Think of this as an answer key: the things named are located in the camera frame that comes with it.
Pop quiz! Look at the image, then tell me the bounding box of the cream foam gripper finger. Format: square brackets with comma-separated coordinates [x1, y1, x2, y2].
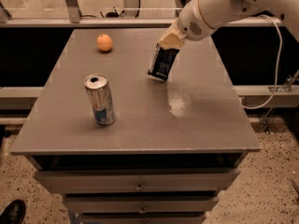
[158, 23, 187, 49]

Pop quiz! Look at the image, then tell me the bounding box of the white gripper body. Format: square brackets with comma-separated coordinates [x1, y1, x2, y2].
[178, 0, 224, 41]

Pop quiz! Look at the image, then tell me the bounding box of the dark blue rxbar wrapper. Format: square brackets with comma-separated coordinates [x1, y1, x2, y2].
[148, 45, 179, 81]

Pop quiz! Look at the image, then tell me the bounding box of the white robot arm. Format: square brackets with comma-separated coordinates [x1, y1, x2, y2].
[158, 0, 299, 49]

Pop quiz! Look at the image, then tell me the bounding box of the silver blue redbull can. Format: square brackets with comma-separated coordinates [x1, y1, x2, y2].
[84, 73, 116, 126]

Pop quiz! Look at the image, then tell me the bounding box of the orange fruit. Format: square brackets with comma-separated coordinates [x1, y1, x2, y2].
[96, 34, 113, 52]

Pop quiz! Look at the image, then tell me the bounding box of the grey metal railing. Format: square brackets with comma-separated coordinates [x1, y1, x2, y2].
[0, 0, 283, 29]

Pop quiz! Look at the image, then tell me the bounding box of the grey drawer cabinet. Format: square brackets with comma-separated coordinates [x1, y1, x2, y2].
[9, 27, 262, 224]

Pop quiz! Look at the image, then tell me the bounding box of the top grey drawer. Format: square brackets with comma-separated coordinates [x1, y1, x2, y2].
[34, 168, 240, 194]

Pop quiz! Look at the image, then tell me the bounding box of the grey drawer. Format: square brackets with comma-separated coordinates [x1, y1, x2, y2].
[64, 194, 219, 214]
[80, 213, 206, 224]
[34, 168, 240, 194]

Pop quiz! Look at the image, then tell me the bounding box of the bottom grey drawer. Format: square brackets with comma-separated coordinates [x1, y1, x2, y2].
[80, 213, 206, 224]

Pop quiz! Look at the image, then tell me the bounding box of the middle grey drawer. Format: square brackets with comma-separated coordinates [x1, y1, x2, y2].
[64, 194, 219, 214]

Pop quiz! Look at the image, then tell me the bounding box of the black shoe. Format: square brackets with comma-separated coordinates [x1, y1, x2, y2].
[0, 200, 26, 224]

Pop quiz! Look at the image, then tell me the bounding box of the white cable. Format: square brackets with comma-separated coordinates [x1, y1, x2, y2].
[241, 14, 284, 111]

